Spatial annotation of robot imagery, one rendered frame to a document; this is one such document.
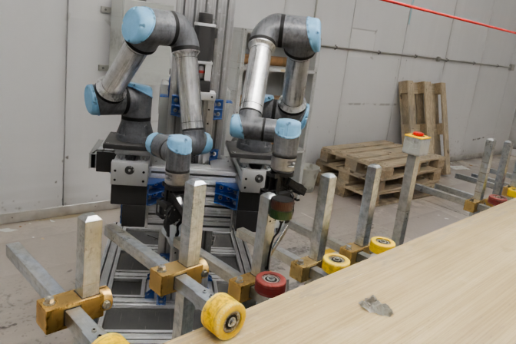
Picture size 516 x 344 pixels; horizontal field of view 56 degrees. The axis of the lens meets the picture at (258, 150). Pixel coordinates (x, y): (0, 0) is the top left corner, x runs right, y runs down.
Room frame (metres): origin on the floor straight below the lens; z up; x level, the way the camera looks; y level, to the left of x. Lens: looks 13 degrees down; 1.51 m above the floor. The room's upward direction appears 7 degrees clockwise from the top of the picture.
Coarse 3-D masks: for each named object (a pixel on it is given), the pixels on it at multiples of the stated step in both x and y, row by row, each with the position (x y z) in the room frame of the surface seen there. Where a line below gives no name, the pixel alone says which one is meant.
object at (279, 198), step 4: (276, 196) 1.22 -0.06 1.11; (280, 196) 1.22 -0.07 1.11; (284, 196) 1.22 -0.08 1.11; (276, 200) 1.18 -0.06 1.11; (280, 200) 1.18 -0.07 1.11; (284, 200) 1.19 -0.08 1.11; (288, 200) 1.19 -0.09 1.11; (292, 200) 1.19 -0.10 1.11; (272, 208) 1.19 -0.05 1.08; (284, 212) 1.17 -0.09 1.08; (268, 216) 1.21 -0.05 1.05; (268, 220) 1.21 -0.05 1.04; (272, 220) 1.22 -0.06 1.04; (280, 220) 1.18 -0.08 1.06; (268, 224) 1.21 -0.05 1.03; (280, 224) 1.19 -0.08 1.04; (280, 228) 1.20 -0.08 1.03; (276, 232) 1.20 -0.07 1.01; (272, 240) 1.21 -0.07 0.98; (272, 244) 1.22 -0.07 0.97; (268, 256) 1.22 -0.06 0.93; (268, 260) 1.22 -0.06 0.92; (268, 264) 1.22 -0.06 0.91
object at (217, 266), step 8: (176, 240) 1.42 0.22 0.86; (200, 248) 1.37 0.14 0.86; (200, 256) 1.33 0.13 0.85; (208, 256) 1.32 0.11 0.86; (208, 264) 1.30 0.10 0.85; (216, 264) 1.28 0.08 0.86; (224, 264) 1.29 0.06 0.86; (216, 272) 1.28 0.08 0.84; (224, 272) 1.25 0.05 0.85; (232, 272) 1.25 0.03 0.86; (256, 296) 1.16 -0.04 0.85; (264, 296) 1.14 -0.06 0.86
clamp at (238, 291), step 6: (270, 270) 1.26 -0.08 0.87; (246, 276) 1.21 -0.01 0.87; (252, 276) 1.21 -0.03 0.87; (234, 282) 1.17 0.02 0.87; (246, 282) 1.18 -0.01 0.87; (252, 282) 1.18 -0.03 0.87; (228, 288) 1.19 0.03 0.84; (234, 288) 1.17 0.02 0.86; (240, 288) 1.15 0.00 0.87; (246, 288) 1.17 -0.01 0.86; (228, 294) 1.18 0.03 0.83; (234, 294) 1.17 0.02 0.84; (240, 294) 1.15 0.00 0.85; (246, 294) 1.17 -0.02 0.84; (240, 300) 1.15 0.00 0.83; (246, 300) 1.17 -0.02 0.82
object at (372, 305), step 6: (366, 300) 1.10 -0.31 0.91; (372, 300) 1.09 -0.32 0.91; (378, 300) 1.07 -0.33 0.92; (366, 306) 1.06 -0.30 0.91; (372, 306) 1.06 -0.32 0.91; (378, 306) 1.06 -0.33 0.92; (384, 306) 1.07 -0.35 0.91; (372, 312) 1.05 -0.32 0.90; (378, 312) 1.05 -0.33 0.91; (384, 312) 1.05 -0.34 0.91; (390, 312) 1.05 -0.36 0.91
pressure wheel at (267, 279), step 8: (264, 272) 1.18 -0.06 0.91; (272, 272) 1.18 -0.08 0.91; (256, 280) 1.13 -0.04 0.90; (264, 280) 1.13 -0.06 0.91; (272, 280) 1.14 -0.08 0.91; (280, 280) 1.14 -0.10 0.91; (256, 288) 1.13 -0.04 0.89; (264, 288) 1.11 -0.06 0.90; (272, 288) 1.11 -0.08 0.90; (280, 288) 1.12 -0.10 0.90; (272, 296) 1.11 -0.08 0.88
